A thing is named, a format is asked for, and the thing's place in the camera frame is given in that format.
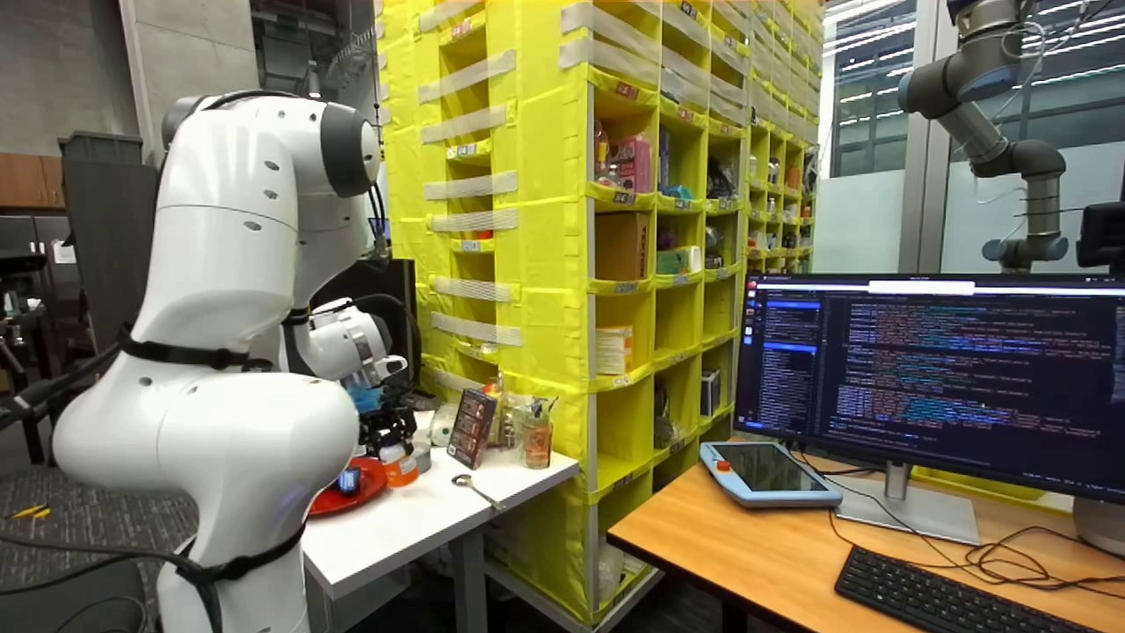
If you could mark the blue teach pendant tablet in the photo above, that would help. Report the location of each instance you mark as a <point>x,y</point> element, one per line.
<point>766,467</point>

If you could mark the black Dell monitor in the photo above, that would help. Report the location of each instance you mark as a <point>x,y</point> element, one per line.
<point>396,294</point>

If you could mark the small blue item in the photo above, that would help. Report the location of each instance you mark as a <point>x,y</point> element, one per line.
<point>345,482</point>

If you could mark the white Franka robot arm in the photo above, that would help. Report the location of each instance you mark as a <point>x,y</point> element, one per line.
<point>233,232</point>

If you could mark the orange glass jar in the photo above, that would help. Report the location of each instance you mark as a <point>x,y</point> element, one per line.
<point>540,444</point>

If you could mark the red plate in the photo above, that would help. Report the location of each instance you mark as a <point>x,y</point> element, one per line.
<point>336,502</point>

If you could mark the pink box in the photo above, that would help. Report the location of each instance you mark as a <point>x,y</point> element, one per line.
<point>632,162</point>

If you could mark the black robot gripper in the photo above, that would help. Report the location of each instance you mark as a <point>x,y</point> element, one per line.
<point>389,427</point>

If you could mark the dark picture card box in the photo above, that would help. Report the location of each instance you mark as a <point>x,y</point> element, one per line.
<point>471,427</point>

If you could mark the metal spoon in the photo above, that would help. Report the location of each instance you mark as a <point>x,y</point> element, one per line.
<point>461,479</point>

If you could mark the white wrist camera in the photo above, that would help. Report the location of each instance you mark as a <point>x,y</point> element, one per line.
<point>390,371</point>

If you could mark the grey metal cabinet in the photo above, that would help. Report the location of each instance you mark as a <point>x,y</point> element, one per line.
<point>106,232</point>

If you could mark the black desk keyboard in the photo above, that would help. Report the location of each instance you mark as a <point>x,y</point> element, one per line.
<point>927,592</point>

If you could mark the yellow fabric shelf unit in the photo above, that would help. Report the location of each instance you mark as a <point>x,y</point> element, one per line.
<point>548,232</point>

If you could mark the monitor showing code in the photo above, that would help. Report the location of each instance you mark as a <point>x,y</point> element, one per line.
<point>935,373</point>

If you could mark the white carton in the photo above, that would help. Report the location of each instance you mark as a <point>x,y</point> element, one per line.
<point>611,348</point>

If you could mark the grey industrial robot arm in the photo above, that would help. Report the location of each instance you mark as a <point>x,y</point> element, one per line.
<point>996,140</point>

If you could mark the black mounted device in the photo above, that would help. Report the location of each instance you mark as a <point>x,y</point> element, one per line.
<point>1105,232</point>

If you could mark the green box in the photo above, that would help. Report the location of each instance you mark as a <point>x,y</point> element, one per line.
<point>679,256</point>

